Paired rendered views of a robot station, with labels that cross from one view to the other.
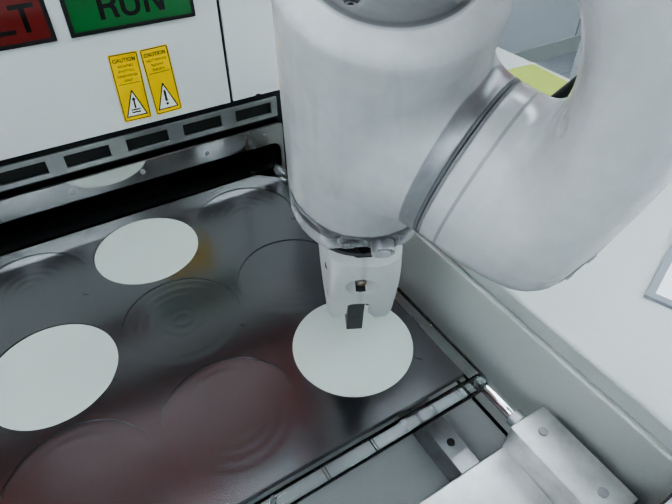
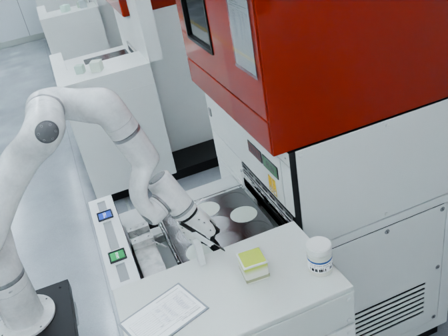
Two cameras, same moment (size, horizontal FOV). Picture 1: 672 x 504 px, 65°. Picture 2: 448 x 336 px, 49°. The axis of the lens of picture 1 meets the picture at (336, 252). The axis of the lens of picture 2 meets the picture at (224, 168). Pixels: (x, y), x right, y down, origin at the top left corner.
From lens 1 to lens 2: 162 cm
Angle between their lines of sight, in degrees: 80
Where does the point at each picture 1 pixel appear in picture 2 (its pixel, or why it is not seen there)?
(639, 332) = (169, 279)
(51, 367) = (208, 209)
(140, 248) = (244, 213)
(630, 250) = (195, 286)
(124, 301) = (224, 214)
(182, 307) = (220, 223)
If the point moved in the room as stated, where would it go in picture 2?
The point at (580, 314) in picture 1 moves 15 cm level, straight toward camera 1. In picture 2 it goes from (177, 271) to (149, 252)
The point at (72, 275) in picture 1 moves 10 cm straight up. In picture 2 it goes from (236, 204) to (232, 183)
